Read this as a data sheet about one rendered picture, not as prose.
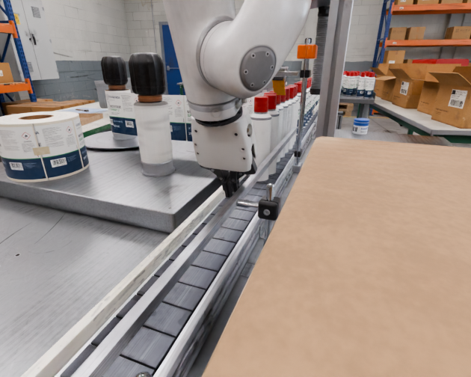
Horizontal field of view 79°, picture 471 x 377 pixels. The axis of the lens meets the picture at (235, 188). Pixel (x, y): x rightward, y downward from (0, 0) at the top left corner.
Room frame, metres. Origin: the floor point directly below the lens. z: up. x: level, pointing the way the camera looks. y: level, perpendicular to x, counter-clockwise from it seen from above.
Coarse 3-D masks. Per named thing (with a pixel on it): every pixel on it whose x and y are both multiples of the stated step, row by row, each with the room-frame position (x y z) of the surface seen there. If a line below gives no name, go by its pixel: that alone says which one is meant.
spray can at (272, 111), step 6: (270, 96) 0.72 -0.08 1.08; (276, 96) 0.73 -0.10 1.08; (270, 102) 0.72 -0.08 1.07; (276, 102) 0.73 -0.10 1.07; (270, 108) 0.72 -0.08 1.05; (270, 114) 0.71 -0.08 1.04; (276, 114) 0.71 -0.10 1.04; (276, 120) 0.71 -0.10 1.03; (276, 126) 0.71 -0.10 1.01; (276, 132) 0.72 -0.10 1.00; (276, 138) 0.72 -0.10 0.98; (276, 144) 0.72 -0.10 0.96; (270, 150) 0.71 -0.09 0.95; (276, 162) 0.72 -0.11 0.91; (270, 168) 0.71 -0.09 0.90; (270, 174) 0.71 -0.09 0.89
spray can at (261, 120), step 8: (256, 96) 0.69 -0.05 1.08; (264, 96) 0.69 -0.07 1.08; (256, 104) 0.68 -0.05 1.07; (264, 104) 0.67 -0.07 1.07; (256, 112) 0.68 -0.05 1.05; (264, 112) 0.67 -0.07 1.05; (256, 120) 0.66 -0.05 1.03; (264, 120) 0.66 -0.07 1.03; (256, 128) 0.66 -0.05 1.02; (264, 128) 0.66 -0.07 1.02; (256, 136) 0.66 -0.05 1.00; (264, 136) 0.66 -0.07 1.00; (256, 144) 0.66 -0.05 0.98; (264, 144) 0.66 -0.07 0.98; (264, 152) 0.66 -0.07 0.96; (256, 160) 0.66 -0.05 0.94; (264, 176) 0.67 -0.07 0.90
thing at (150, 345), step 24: (264, 192) 0.61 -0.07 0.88; (240, 216) 0.49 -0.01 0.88; (216, 240) 0.41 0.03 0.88; (168, 264) 0.35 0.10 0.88; (192, 264) 0.35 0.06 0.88; (216, 264) 0.35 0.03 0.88; (144, 288) 0.30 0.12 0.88; (192, 288) 0.30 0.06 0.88; (120, 312) 0.26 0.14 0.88; (168, 312) 0.26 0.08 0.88; (192, 312) 0.26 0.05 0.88; (96, 336) 0.22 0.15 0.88; (144, 336) 0.22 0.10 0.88; (168, 336) 0.22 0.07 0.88; (120, 360) 0.20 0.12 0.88; (144, 360) 0.20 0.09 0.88
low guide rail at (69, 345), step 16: (224, 192) 0.55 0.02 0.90; (208, 208) 0.48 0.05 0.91; (192, 224) 0.42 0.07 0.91; (176, 240) 0.37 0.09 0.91; (160, 256) 0.33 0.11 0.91; (144, 272) 0.30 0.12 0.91; (128, 288) 0.27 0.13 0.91; (96, 304) 0.23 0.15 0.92; (112, 304) 0.24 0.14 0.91; (80, 320) 0.21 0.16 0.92; (96, 320) 0.22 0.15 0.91; (64, 336) 0.20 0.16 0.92; (80, 336) 0.20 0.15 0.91; (48, 352) 0.18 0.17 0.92; (64, 352) 0.18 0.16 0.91; (32, 368) 0.16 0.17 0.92; (48, 368) 0.17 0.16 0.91
